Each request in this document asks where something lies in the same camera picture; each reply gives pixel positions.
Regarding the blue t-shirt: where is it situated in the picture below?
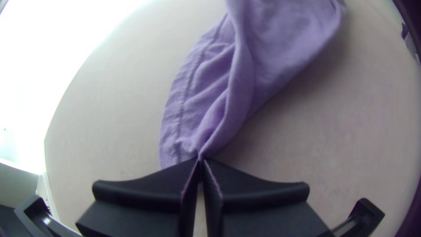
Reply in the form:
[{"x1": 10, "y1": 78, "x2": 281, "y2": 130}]
[{"x1": 159, "y1": 0, "x2": 348, "y2": 170}]

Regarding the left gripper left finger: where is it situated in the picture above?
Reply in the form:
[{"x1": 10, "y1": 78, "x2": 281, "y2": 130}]
[{"x1": 75, "y1": 158, "x2": 200, "y2": 237}]

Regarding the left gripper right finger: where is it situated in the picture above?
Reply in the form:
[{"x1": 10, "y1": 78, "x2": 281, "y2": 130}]
[{"x1": 201, "y1": 158, "x2": 331, "y2": 237}]

